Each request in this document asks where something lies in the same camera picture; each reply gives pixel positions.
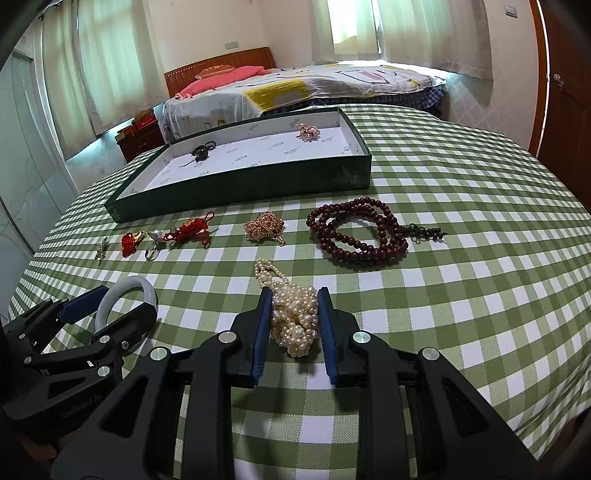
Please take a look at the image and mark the patterned cushion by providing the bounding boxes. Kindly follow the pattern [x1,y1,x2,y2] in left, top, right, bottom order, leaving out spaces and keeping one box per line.
[194,65,235,80]

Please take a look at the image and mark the glass wardrobe door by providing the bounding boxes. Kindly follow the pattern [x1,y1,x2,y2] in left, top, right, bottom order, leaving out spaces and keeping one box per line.
[1,22,77,323]

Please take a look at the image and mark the left window curtain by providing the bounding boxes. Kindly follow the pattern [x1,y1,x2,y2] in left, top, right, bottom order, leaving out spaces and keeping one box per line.
[42,0,167,160]

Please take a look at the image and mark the pink pillow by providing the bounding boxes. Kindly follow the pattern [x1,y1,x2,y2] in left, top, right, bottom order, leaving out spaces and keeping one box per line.
[174,66,270,99]

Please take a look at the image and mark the dark wooden nightstand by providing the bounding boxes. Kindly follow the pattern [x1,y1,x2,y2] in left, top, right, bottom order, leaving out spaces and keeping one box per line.
[115,121,165,163]

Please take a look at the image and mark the rose gold pearl brooch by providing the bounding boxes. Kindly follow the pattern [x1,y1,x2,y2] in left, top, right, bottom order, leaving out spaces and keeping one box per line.
[297,123,321,142]

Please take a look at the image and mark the dark red bead necklace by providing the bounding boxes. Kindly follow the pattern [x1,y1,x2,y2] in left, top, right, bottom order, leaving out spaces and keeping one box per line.
[305,196,448,269]

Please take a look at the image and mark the wooden headboard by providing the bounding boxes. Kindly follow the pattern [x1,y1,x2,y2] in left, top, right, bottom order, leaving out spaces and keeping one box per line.
[164,47,276,97]

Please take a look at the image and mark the pale jade bangle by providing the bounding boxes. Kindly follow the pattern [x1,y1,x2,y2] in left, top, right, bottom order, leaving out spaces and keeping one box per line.
[94,276,157,333]

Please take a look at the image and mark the bed with patterned quilt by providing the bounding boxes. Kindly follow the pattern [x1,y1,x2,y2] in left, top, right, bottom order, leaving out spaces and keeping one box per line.
[159,60,446,142]

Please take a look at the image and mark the window curtain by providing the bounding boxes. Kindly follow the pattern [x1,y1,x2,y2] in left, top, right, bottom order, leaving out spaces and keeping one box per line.
[42,0,167,160]
[311,0,493,81]

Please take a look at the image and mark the dark green jewelry tray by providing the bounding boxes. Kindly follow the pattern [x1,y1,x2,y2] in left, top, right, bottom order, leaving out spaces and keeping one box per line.
[104,106,372,223]

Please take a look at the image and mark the red items on nightstand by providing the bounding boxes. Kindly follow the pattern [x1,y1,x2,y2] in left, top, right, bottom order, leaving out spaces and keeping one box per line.
[115,108,157,142]

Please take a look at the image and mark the white pearl necklace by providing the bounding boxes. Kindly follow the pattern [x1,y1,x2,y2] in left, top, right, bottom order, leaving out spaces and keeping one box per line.
[253,257,321,358]

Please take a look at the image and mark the silver ring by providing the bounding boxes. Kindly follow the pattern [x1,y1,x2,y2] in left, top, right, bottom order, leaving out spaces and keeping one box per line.
[143,229,168,263]

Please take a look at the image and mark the red knot tassel charm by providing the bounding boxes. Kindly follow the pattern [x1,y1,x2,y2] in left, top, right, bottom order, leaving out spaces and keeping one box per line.
[162,211,214,248]

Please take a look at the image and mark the white light switch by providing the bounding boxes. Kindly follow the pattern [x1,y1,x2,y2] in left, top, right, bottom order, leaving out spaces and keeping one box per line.
[503,5,518,19]

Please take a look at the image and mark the right window curtain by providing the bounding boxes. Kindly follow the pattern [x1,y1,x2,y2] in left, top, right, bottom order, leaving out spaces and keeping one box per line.
[311,0,493,81]

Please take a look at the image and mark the brown wooden door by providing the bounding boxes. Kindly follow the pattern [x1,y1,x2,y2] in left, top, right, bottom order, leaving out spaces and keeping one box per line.
[530,1,590,208]

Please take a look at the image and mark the black cord pendant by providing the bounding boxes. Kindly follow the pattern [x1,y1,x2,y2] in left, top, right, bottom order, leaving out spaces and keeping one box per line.
[183,141,216,167]

